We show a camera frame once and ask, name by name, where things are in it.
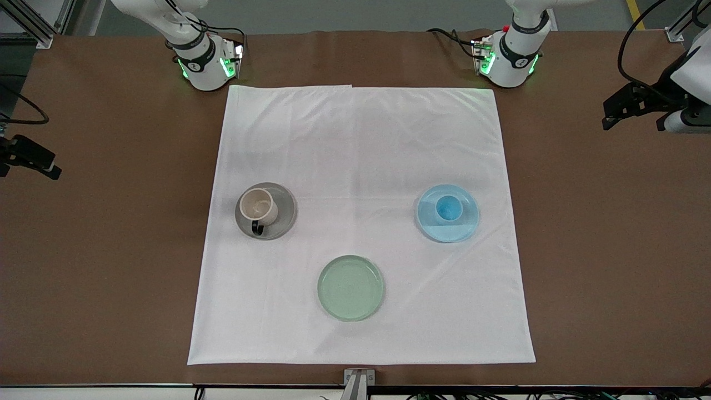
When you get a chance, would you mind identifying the blue cup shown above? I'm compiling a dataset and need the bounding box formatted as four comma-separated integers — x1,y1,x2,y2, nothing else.
434,194,463,224

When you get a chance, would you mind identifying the white mug black handle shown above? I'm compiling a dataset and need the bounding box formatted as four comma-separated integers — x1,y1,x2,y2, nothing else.
239,188,278,236

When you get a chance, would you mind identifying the blue plate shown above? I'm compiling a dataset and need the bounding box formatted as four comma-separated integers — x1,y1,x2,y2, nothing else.
417,184,480,243

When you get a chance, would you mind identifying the gray ribbed plate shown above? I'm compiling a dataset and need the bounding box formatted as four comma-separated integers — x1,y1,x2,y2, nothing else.
235,182,297,241

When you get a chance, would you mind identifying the green ribbed plate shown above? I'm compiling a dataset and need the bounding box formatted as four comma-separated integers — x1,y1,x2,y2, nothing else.
317,255,385,322

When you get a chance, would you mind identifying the white square cloth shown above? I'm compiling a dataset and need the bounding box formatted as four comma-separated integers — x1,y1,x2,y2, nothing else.
187,84,537,366

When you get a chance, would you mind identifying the black looped cable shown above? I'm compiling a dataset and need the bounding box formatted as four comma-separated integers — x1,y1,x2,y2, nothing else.
0,83,49,126

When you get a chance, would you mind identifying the black curved cable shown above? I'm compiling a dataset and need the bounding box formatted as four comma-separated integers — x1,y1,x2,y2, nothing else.
618,0,667,92

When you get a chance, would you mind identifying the aluminium frame profile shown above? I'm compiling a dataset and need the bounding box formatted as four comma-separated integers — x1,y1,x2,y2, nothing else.
0,0,76,49
665,0,711,42

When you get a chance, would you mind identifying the black arm base cable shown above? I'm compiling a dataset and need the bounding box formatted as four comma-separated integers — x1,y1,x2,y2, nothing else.
183,17,246,48
427,28,478,59

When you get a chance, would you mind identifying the metal table edge bracket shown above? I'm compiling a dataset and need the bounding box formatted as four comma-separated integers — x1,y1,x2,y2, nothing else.
343,368,376,400

